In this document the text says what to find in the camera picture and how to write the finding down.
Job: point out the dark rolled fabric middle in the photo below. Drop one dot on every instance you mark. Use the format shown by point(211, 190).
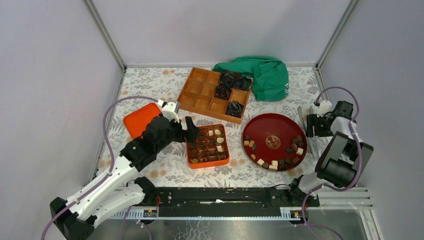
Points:
point(222, 92)

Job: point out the dark rolled fabric front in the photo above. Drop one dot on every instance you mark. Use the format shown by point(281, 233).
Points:
point(234, 109)

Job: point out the green cloth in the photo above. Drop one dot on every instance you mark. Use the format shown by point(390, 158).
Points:
point(270, 77)

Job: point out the dark rolled fabric back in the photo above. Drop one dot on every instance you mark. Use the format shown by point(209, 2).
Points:
point(234, 80)

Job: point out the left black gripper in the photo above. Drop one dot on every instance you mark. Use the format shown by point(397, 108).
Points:
point(192, 132)

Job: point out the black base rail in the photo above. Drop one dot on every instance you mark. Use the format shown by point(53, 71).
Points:
point(232, 203)

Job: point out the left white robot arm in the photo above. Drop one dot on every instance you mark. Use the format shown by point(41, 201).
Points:
point(113, 190)

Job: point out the dark rolled fabric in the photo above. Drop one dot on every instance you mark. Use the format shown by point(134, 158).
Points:
point(222, 92)
point(234, 80)
point(234, 109)

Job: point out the floral table mat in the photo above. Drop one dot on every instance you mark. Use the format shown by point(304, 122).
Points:
point(171, 168)

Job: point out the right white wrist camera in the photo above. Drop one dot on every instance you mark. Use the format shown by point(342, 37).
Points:
point(322, 107)

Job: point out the red round plate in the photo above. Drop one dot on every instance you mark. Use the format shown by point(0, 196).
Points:
point(274, 142)

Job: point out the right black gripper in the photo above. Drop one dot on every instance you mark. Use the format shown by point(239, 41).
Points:
point(312, 120)

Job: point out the metal serving tongs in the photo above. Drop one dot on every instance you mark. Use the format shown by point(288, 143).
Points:
point(302, 112)

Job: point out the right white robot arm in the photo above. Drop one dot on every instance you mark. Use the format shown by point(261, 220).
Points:
point(342, 157)

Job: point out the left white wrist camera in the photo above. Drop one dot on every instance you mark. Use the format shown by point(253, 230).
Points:
point(169, 109)

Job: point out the orange box lid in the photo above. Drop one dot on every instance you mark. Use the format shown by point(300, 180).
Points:
point(136, 122)

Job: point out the aluminium frame rail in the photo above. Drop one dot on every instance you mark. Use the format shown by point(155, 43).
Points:
point(354, 199)

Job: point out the orange chocolate box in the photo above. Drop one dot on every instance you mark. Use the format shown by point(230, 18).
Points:
point(204, 153)

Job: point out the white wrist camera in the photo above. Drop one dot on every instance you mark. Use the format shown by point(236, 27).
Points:
point(169, 109)
point(322, 107)

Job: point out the wooden compartment organizer tray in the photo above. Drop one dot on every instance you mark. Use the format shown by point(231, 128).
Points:
point(198, 96)

